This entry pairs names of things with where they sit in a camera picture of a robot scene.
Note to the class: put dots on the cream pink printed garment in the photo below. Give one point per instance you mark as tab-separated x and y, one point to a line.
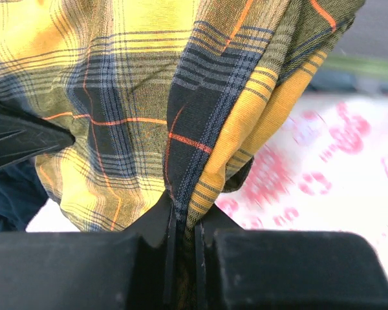
325	169

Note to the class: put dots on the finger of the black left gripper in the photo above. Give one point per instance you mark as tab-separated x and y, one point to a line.
24	136

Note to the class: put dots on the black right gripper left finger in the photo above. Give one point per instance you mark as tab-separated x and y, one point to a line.
130	269

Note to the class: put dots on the yellow plaid shirt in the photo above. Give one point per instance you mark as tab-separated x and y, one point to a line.
160	96

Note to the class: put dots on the navy blue garment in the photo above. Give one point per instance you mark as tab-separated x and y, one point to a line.
22	195

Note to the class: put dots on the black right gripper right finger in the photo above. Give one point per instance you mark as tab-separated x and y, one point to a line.
256	269

